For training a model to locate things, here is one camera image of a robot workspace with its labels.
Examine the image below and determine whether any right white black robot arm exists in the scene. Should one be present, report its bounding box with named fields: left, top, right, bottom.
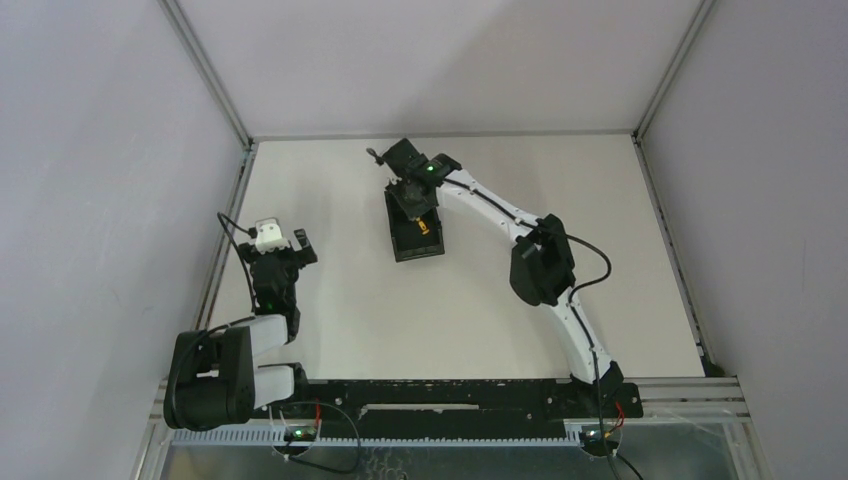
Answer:
left=368, top=138, right=624, bottom=416

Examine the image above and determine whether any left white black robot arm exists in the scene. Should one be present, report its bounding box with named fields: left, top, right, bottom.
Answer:
left=163, top=223, right=318, bottom=431

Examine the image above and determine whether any black plastic bin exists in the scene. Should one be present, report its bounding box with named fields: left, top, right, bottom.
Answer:
left=384, top=191, right=445, bottom=263

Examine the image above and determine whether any left green circuit board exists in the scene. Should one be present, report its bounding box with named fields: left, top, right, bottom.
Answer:
left=284, top=427, right=317, bottom=443

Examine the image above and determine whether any green circuit board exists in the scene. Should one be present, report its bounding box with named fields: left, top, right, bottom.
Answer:
left=580, top=429, right=613, bottom=443
left=284, top=427, right=317, bottom=443

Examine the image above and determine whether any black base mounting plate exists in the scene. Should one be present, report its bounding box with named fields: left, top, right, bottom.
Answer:
left=296, top=379, right=644, bottom=439

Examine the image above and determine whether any right green circuit board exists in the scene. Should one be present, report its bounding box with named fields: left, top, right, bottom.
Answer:
left=580, top=429, right=613, bottom=443

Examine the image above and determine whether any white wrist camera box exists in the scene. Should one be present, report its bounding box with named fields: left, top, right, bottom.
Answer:
left=254, top=217, right=291, bottom=254

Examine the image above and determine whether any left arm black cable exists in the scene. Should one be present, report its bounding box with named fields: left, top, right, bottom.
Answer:
left=216, top=211, right=260, bottom=313

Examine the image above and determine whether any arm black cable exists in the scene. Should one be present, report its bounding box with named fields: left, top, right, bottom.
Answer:
left=216, top=211, right=260, bottom=313
left=366, top=146, right=644, bottom=480

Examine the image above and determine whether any aluminium frame rail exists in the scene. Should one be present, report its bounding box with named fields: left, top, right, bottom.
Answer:
left=130, top=1, right=257, bottom=479

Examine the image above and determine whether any white slotted cable duct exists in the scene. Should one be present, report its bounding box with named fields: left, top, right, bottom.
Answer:
left=171, top=424, right=582, bottom=447

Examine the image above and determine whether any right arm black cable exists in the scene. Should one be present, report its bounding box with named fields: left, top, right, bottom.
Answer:
left=366, top=146, right=644, bottom=480

